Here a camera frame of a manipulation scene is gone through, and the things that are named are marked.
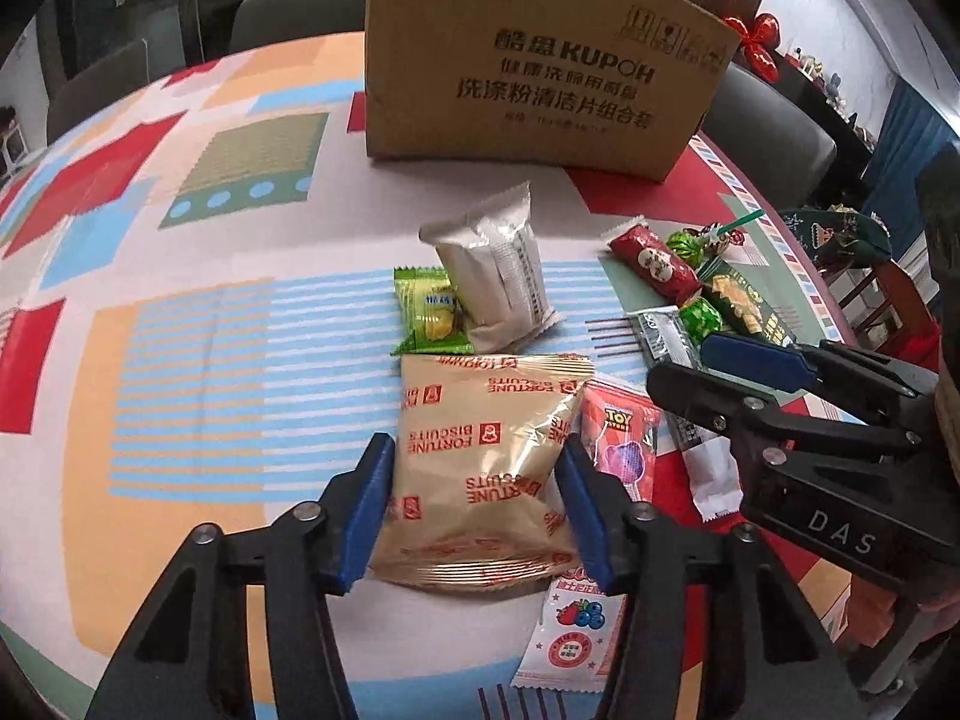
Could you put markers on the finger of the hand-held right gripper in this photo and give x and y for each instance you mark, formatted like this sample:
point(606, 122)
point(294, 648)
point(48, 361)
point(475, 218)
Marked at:
point(705, 397)
point(750, 360)

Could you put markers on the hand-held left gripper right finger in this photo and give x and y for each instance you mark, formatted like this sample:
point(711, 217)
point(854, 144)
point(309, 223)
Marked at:
point(589, 521)

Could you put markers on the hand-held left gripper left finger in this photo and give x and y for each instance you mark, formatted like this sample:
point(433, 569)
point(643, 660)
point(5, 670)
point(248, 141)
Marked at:
point(366, 514)

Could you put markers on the dark green snack packet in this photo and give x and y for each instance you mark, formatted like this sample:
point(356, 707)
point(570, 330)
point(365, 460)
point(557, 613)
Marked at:
point(742, 300)

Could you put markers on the green foil candy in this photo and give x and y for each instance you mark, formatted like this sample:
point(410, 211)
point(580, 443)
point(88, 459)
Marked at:
point(699, 317)

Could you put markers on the black white long packet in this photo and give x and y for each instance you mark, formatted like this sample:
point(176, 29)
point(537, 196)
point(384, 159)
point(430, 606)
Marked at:
point(664, 337)

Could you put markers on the pink white lollipop packet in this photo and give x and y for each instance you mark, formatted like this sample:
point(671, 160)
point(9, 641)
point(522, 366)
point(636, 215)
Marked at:
point(622, 442)

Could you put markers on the beige biscuit packet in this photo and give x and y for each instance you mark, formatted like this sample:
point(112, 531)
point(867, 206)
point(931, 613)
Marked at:
point(472, 465)

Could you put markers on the lollipop with green stick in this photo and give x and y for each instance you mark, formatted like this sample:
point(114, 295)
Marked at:
point(720, 236)

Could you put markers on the round green striped candy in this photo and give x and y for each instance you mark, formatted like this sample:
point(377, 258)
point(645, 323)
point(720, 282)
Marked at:
point(686, 247)

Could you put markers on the red snack packet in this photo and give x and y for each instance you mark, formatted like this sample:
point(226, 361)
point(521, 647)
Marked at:
point(652, 262)

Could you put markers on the silver snack packet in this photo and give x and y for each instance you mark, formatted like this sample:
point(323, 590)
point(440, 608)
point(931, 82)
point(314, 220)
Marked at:
point(487, 270)

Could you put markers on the brown cardboard box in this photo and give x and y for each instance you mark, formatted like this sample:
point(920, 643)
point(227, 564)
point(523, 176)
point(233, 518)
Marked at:
point(525, 52)

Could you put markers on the green embroidered cloth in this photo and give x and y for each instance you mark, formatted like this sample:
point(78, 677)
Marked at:
point(832, 232)

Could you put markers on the wooden chair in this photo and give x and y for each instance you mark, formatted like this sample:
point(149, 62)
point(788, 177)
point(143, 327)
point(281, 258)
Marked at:
point(892, 292)

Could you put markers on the dark grey leather chair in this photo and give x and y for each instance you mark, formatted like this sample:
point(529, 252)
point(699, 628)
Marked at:
point(772, 135)

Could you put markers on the blue curtain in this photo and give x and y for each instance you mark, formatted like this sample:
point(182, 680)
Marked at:
point(911, 157)

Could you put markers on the colourful patchwork tablecloth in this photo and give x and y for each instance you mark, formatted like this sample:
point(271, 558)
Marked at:
point(187, 315)

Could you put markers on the black tv cabinet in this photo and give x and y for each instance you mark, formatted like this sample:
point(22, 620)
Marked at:
point(825, 101)

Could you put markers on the red bow balloon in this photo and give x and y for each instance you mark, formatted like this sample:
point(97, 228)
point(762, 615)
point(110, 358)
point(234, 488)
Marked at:
point(757, 41)

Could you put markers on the narrow grey dining chair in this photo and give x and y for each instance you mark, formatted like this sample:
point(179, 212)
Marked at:
point(97, 90)

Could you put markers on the wide grey dining chair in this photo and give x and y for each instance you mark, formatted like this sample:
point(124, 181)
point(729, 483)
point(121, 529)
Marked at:
point(292, 15)

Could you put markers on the white shelf rack with toys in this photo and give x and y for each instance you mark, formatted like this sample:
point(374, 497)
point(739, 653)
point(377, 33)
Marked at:
point(13, 142)

